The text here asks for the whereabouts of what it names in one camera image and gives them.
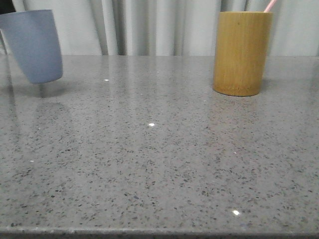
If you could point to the bamboo wooden cup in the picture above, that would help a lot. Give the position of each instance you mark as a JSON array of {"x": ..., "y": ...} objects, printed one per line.
[{"x": 240, "y": 53}]

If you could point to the grey curtain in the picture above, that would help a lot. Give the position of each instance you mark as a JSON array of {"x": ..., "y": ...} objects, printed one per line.
[{"x": 169, "y": 27}]

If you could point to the blue plastic cup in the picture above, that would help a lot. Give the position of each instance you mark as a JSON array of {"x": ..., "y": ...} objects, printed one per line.
[{"x": 33, "y": 39}]

